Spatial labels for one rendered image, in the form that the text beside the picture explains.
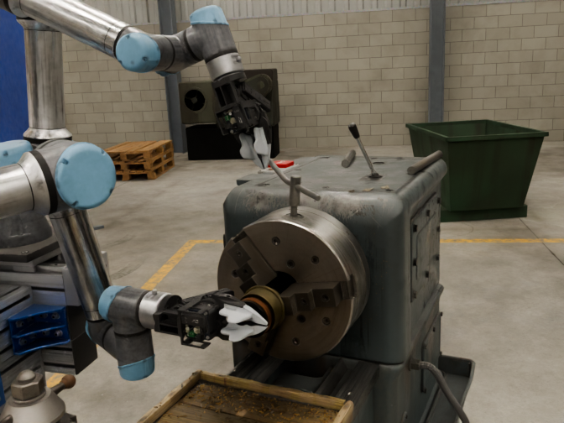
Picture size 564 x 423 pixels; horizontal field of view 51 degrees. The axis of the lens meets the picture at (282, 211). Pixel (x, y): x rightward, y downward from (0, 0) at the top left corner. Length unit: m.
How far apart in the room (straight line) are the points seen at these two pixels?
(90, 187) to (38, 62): 0.55
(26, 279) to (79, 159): 0.50
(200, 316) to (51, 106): 0.72
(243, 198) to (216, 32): 0.39
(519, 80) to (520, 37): 0.74
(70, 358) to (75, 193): 0.56
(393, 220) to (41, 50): 0.92
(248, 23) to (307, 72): 1.40
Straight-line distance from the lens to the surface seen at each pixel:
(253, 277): 1.17
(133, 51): 1.22
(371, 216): 1.29
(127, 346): 1.25
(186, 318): 1.11
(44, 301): 1.49
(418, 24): 11.12
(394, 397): 1.45
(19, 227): 1.50
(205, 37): 1.31
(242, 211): 1.41
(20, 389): 0.82
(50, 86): 1.57
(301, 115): 11.18
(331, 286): 1.16
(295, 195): 1.20
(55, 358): 1.55
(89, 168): 1.08
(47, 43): 1.56
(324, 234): 1.19
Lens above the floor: 1.54
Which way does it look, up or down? 14 degrees down
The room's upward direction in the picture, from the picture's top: 3 degrees counter-clockwise
